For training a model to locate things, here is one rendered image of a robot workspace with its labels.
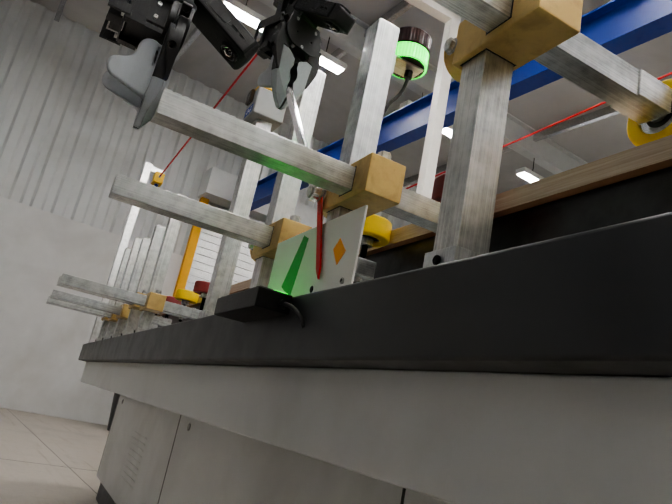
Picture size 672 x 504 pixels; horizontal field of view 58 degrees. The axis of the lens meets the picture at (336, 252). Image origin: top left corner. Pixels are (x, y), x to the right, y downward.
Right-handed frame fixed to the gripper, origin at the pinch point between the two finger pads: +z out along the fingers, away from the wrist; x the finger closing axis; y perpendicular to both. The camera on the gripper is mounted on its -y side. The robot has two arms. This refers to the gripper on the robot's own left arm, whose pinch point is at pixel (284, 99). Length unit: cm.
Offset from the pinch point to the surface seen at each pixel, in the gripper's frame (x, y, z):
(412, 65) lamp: -7.5, -16.8, -6.0
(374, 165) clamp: 1.3, -21.7, 14.5
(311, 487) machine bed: -34, 10, 56
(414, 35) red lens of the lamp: -6.0, -17.4, -9.8
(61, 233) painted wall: -240, 708, -108
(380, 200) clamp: -1.1, -21.6, 17.9
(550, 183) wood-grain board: -15.6, -35.4, 10.8
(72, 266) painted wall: -264, 701, -72
